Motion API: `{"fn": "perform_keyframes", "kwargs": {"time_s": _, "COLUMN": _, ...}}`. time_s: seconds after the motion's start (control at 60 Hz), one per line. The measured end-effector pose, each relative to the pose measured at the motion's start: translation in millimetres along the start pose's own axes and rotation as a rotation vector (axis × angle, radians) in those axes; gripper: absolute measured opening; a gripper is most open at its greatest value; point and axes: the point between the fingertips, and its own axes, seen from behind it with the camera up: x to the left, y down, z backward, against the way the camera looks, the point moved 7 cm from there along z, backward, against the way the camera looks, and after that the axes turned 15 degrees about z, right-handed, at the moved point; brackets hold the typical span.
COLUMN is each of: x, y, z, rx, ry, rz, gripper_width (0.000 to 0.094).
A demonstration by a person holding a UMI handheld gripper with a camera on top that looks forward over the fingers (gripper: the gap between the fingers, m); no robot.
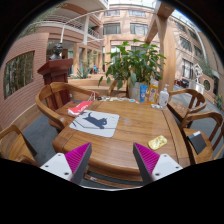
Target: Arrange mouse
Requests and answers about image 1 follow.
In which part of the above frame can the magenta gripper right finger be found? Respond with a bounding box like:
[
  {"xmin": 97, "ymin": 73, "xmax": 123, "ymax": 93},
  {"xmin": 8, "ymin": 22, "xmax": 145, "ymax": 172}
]
[{"xmin": 133, "ymin": 143, "xmax": 182, "ymax": 185}]

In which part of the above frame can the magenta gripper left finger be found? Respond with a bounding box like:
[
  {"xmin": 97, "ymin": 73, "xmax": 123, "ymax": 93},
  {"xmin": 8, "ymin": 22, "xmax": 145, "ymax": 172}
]
[{"xmin": 41, "ymin": 143, "xmax": 92, "ymax": 185}]

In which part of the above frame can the grey cat mouse pad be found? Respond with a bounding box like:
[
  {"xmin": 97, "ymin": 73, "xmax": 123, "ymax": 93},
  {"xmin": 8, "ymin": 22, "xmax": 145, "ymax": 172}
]
[{"xmin": 69, "ymin": 110, "xmax": 119, "ymax": 138}]

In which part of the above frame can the wooden table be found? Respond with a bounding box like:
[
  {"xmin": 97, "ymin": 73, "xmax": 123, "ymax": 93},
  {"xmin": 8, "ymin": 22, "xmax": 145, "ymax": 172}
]
[{"xmin": 52, "ymin": 101, "xmax": 190, "ymax": 181}]

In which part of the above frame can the black notebook on chair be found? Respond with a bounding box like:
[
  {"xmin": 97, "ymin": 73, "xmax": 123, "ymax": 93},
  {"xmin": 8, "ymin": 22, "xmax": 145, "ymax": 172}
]
[{"xmin": 188, "ymin": 131, "xmax": 206, "ymax": 154}]

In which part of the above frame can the wooden chair near left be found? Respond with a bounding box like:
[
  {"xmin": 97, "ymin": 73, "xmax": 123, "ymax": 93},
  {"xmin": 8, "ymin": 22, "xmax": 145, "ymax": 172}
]
[{"xmin": 0, "ymin": 125, "xmax": 39, "ymax": 167}]

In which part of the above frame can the wooden chair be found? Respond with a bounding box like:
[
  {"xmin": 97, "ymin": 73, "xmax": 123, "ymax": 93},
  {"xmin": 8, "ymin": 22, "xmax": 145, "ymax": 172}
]
[
  {"xmin": 167, "ymin": 89, "xmax": 207, "ymax": 122},
  {"xmin": 180, "ymin": 111, "xmax": 224, "ymax": 165},
  {"xmin": 35, "ymin": 82, "xmax": 99, "ymax": 130},
  {"xmin": 0, "ymin": 125, "xmax": 39, "ymax": 167}
]

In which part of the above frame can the red and white packet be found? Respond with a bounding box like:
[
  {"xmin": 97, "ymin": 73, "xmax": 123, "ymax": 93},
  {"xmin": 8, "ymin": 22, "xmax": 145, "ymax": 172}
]
[{"xmin": 68, "ymin": 101, "xmax": 91, "ymax": 116}]

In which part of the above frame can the wooden chair near right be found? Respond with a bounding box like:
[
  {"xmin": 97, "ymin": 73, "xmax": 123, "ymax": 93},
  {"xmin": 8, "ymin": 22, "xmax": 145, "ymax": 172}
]
[{"xmin": 180, "ymin": 111, "xmax": 224, "ymax": 165}]

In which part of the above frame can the wooden chair far left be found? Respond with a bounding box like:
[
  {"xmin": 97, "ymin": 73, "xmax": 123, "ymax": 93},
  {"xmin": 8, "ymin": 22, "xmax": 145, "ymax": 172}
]
[{"xmin": 35, "ymin": 82, "xmax": 99, "ymax": 130}]

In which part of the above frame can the white pump bottle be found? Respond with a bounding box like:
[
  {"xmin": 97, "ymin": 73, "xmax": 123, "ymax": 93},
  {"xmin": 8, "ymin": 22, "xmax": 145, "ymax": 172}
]
[{"xmin": 159, "ymin": 84, "xmax": 169, "ymax": 107}]

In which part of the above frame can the wooden chair far right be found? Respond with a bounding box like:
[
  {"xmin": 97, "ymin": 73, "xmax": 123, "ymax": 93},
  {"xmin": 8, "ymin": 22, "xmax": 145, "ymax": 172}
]
[{"xmin": 167, "ymin": 89, "xmax": 207, "ymax": 122}]

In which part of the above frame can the yellow clear bottle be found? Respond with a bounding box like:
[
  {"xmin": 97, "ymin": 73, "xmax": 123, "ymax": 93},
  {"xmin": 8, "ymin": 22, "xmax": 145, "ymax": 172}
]
[{"xmin": 148, "ymin": 79, "xmax": 158, "ymax": 103}]

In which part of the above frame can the blue tube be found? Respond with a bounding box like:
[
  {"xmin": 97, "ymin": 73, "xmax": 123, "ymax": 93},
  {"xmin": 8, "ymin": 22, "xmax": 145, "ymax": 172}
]
[{"xmin": 140, "ymin": 85, "xmax": 147, "ymax": 103}]

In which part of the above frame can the potted green plant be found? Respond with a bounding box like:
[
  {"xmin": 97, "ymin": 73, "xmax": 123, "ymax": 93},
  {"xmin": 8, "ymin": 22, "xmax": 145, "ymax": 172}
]
[{"xmin": 105, "ymin": 41, "xmax": 166, "ymax": 95}]

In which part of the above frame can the dark bust statue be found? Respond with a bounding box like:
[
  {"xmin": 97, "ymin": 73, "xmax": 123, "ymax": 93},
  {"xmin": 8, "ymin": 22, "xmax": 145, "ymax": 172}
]
[{"xmin": 50, "ymin": 43, "xmax": 62, "ymax": 60}]

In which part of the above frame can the wooden pillar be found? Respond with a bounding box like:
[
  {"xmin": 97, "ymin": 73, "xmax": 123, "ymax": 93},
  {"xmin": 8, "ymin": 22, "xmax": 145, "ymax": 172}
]
[{"xmin": 145, "ymin": 1, "xmax": 176, "ymax": 90}]

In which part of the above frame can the dark wooden pedestal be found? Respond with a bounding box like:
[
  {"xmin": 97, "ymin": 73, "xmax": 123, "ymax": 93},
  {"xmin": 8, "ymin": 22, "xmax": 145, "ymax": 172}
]
[{"xmin": 38, "ymin": 59, "xmax": 73, "ymax": 111}]

